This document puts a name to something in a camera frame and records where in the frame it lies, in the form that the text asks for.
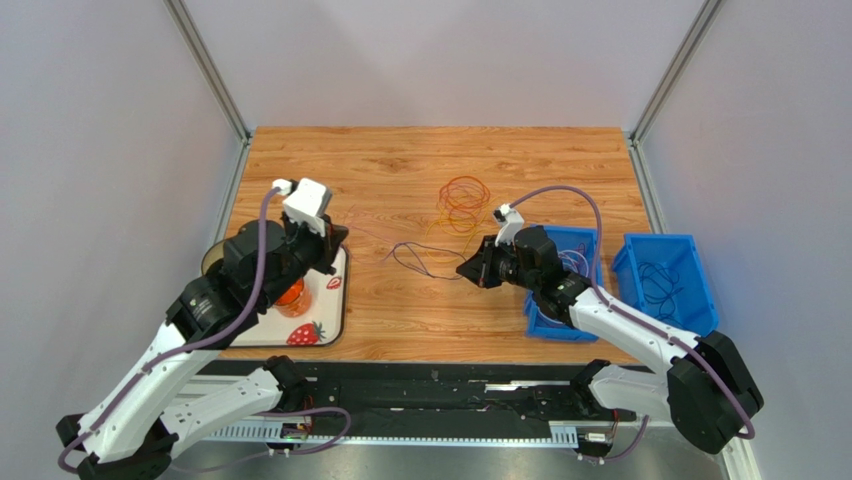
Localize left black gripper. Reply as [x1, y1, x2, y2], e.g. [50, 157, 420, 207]
[258, 209, 350, 309]

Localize yellow thin cable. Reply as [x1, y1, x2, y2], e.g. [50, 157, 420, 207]
[423, 199, 497, 262]

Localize blue thin cable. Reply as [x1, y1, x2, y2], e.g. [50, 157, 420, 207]
[635, 261, 687, 324]

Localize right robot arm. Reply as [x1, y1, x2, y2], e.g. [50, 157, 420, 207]
[456, 227, 765, 454]

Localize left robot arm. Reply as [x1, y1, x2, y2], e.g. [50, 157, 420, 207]
[56, 216, 348, 479]

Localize orange plastic cup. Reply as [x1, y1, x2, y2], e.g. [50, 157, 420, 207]
[274, 279, 313, 318]

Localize left blue plastic bin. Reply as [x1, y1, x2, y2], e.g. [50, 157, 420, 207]
[522, 225, 598, 343]

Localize blue plastic bin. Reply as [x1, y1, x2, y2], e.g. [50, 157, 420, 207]
[522, 225, 598, 343]
[611, 233, 719, 336]

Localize strawberry print tray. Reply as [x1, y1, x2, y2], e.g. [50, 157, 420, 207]
[232, 247, 349, 348]

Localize right blue plastic bin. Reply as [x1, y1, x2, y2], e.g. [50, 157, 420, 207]
[611, 233, 719, 336]

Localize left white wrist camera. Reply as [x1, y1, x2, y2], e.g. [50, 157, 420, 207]
[271, 177, 332, 237]

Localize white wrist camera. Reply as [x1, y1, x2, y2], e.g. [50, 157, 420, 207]
[271, 177, 332, 237]
[492, 203, 525, 246]

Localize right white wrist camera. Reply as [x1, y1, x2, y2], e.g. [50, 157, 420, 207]
[492, 203, 525, 246]

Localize orange thin cable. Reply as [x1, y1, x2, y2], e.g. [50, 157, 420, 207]
[437, 174, 493, 234]

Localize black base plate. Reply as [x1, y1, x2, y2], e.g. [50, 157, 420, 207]
[297, 361, 637, 439]

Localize aluminium frame rail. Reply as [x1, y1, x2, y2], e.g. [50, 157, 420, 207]
[119, 372, 760, 480]

